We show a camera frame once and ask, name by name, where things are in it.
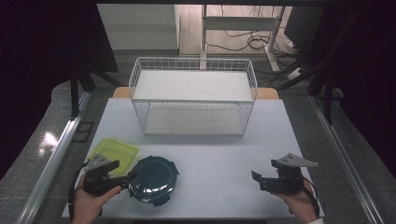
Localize green square food container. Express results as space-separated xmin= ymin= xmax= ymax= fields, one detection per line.
xmin=86 ymin=137 xmax=141 ymax=179

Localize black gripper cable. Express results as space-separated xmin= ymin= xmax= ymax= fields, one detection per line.
xmin=299 ymin=175 xmax=321 ymax=219
xmin=67 ymin=161 xmax=91 ymax=220

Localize white wire shelf rack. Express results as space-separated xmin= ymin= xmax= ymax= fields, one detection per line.
xmin=128 ymin=56 xmax=259 ymax=137

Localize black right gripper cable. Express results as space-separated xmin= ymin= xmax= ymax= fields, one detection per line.
xmin=299 ymin=175 xmax=321 ymax=219

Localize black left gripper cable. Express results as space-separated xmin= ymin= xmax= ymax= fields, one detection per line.
xmin=67 ymin=161 xmax=91 ymax=220

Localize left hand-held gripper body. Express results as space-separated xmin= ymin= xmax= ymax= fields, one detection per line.
xmin=81 ymin=152 xmax=131 ymax=197

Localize aluminium rail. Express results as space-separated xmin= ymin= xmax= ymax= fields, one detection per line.
xmin=309 ymin=94 xmax=387 ymax=224
xmin=14 ymin=91 xmax=93 ymax=224

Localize white cabinet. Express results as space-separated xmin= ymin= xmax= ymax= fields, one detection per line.
xmin=96 ymin=4 xmax=180 ymax=51

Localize person's right hand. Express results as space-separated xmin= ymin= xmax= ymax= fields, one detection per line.
xmin=273 ymin=179 xmax=319 ymax=224

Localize black metal stand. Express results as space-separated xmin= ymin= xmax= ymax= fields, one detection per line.
xmin=68 ymin=60 xmax=123 ymax=121
xmin=307 ymin=8 xmax=359 ymax=126

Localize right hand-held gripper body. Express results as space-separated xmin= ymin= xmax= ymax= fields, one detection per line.
xmin=259 ymin=152 xmax=319 ymax=196

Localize dark blue round food container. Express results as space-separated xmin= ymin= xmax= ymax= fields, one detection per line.
xmin=127 ymin=155 xmax=180 ymax=207

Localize black floor cables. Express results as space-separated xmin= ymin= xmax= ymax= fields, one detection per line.
xmin=205 ymin=5 xmax=297 ymax=54

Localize white metal desk frame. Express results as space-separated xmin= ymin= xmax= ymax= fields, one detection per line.
xmin=200 ymin=4 xmax=286 ymax=73

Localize wooden table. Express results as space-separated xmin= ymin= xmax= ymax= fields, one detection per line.
xmin=111 ymin=86 xmax=280 ymax=101

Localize person's left hand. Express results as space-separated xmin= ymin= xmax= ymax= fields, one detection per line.
xmin=71 ymin=175 xmax=123 ymax=224

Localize white power strip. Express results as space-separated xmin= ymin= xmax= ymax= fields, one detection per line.
xmin=287 ymin=66 xmax=305 ymax=81

